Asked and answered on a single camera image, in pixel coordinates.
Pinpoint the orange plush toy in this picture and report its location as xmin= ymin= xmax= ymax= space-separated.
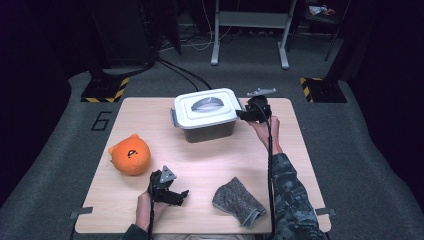
xmin=107 ymin=133 xmax=152 ymax=177

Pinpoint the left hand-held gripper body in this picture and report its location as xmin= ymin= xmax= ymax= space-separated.
xmin=148 ymin=165 xmax=178 ymax=204

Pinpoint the white box lid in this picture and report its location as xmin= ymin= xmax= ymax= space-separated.
xmin=173 ymin=87 xmax=244 ymax=130

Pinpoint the person's right hand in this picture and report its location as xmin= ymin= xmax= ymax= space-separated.
xmin=247 ymin=115 xmax=284 ymax=155

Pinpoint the black chair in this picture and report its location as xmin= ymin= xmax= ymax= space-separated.
xmin=288 ymin=0 xmax=351 ymax=63

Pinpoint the white and orange object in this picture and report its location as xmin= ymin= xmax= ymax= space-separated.
xmin=309 ymin=4 xmax=336 ymax=17

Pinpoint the brown transparent storage box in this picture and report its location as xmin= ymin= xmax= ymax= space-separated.
xmin=170 ymin=99 xmax=247 ymax=144

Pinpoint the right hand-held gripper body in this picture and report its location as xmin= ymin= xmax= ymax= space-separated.
xmin=244 ymin=87 xmax=278 ymax=123

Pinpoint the black base with striped edge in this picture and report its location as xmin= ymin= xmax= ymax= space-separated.
xmin=299 ymin=77 xmax=348 ymax=104
xmin=80 ymin=75 xmax=130 ymax=104

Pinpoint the black cabinet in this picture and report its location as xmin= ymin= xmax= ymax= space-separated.
xmin=89 ymin=0 xmax=158 ymax=68

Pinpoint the right hand-held gripper cable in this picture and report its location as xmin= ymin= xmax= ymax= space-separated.
xmin=253 ymin=99 xmax=278 ymax=240

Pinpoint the grey tape strip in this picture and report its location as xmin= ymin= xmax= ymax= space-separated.
xmin=314 ymin=207 xmax=337 ymax=217
xmin=69 ymin=206 xmax=94 ymax=220

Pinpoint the black floor cable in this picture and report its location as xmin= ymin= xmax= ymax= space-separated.
xmin=158 ymin=61 xmax=200 ymax=92
xmin=156 ymin=56 xmax=214 ymax=91

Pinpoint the person's left hand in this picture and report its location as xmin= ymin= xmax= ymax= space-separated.
xmin=134 ymin=190 xmax=169 ymax=233

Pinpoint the white metal stand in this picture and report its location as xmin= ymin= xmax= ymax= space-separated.
xmin=210 ymin=0 xmax=299 ymax=70

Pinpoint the grey cloth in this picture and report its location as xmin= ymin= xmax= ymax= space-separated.
xmin=212 ymin=176 xmax=267 ymax=230

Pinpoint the hand-held gripper cable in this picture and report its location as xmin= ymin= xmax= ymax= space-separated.
xmin=253 ymin=99 xmax=278 ymax=240
xmin=146 ymin=171 xmax=158 ymax=240

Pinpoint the left hand-held gripper cable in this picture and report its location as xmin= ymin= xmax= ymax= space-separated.
xmin=146 ymin=171 xmax=158 ymax=240

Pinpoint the dark curtain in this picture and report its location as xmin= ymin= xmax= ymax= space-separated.
xmin=346 ymin=0 xmax=424 ymax=201
xmin=0 ymin=0 xmax=73 ymax=203

